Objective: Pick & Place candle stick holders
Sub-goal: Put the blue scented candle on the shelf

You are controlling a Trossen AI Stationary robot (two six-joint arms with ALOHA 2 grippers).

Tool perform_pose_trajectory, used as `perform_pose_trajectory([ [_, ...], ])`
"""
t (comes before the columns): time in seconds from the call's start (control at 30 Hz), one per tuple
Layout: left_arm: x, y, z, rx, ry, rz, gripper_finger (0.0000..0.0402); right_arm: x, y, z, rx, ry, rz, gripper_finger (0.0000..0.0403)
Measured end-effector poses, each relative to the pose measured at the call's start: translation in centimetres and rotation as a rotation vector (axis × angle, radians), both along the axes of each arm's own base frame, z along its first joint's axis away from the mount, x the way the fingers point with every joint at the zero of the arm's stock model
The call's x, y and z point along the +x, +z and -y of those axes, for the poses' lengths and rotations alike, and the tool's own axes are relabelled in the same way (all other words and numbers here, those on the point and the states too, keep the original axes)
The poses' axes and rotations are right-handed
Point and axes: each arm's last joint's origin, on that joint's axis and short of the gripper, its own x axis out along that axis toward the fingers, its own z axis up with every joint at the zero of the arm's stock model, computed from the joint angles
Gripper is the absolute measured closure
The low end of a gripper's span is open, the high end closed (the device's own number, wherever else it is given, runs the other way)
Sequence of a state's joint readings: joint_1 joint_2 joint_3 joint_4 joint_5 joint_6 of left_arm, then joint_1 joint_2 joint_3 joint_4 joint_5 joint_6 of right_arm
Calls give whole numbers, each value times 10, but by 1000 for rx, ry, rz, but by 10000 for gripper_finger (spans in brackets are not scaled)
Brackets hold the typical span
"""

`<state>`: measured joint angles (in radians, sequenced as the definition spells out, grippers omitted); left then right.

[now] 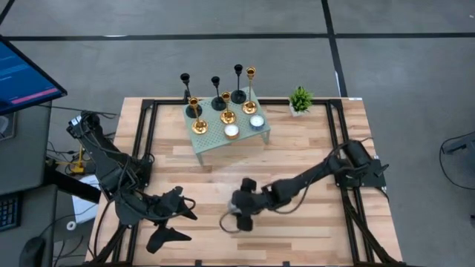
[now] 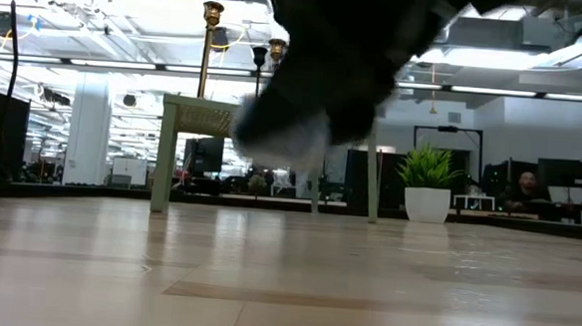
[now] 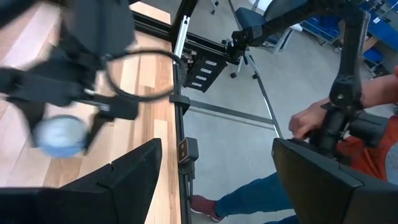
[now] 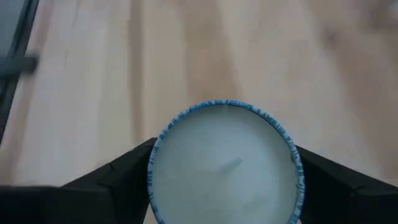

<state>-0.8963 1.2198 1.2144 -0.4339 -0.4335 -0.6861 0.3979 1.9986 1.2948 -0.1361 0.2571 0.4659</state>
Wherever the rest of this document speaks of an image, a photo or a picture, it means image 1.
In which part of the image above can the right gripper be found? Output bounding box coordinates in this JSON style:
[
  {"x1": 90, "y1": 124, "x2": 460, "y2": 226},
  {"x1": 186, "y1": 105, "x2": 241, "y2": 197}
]
[{"x1": 232, "y1": 177, "x2": 270, "y2": 233}]

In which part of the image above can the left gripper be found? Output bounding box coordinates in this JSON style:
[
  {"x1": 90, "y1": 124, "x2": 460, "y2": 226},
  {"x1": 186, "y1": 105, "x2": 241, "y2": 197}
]
[{"x1": 146, "y1": 187, "x2": 198, "y2": 255}]

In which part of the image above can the tan candle tin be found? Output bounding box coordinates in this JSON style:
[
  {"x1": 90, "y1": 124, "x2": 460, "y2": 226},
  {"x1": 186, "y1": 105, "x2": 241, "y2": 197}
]
[{"x1": 223, "y1": 123, "x2": 240, "y2": 141}]

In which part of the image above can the gold candlestick holder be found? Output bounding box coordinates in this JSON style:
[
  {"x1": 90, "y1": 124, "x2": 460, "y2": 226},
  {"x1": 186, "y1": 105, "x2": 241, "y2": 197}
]
[
  {"x1": 241, "y1": 66, "x2": 258, "y2": 115},
  {"x1": 188, "y1": 96, "x2": 209, "y2": 136},
  {"x1": 220, "y1": 91, "x2": 238, "y2": 125}
]

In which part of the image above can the black candlestick holder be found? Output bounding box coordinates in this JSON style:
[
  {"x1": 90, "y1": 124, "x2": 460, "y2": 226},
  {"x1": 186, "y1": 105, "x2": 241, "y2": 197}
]
[
  {"x1": 180, "y1": 72, "x2": 203, "y2": 119},
  {"x1": 210, "y1": 76, "x2": 228, "y2": 112},
  {"x1": 230, "y1": 64, "x2": 248, "y2": 105}
]

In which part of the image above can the green perforated metal riser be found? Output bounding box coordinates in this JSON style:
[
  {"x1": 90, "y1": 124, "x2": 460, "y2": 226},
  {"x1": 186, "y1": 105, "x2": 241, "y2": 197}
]
[{"x1": 182, "y1": 85, "x2": 271, "y2": 166}]

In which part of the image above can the white paper sheet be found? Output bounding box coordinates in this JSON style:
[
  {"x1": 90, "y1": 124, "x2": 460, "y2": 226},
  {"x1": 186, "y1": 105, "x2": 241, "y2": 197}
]
[{"x1": 71, "y1": 173, "x2": 103, "y2": 224}]

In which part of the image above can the black diagonal beam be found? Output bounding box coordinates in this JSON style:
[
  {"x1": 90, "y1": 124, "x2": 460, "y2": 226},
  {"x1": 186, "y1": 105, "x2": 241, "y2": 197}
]
[{"x1": 44, "y1": 165, "x2": 102, "y2": 205}]

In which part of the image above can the green plant in white pot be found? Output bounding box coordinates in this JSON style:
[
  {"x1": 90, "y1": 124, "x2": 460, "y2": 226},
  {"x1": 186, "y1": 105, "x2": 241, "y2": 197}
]
[{"x1": 287, "y1": 85, "x2": 315, "y2": 116}]

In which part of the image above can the black computer mouse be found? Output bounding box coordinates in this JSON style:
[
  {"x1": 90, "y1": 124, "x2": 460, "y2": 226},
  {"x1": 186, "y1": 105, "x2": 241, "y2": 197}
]
[{"x1": 18, "y1": 236, "x2": 48, "y2": 267}]

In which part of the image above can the grey desk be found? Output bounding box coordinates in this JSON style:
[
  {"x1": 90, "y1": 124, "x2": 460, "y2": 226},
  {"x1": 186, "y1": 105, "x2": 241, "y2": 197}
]
[{"x1": 0, "y1": 100, "x2": 60, "y2": 267}]

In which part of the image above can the black keyboard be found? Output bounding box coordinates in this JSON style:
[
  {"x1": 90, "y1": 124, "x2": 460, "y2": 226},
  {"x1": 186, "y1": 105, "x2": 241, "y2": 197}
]
[{"x1": 0, "y1": 192, "x2": 22, "y2": 233}]

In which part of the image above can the monitor with blue screen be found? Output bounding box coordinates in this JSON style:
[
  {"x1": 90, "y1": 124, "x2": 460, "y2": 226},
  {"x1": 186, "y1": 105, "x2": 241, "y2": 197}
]
[{"x1": 0, "y1": 35, "x2": 68, "y2": 116}]

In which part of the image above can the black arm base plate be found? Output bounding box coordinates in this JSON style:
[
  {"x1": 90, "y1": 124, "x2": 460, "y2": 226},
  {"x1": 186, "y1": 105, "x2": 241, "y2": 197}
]
[
  {"x1": 332, "y1": 157, "x2": 390, "y2": 188},
  {"x1": 99, "y1": 155, "x2": 154, "y2": 188}
]

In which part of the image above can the black aluminium table frame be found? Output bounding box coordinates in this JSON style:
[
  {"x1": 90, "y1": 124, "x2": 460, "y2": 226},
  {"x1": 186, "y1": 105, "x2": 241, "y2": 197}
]
[{"x1": 83, "y1": 96, "x2": 407, "y2": 267}]

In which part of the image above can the black floor cable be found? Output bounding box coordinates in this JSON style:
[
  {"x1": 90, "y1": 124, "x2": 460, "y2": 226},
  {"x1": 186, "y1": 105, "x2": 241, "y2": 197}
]
[{"x1": 439, "y1": 131, "x2": 475, "y2": 191}]

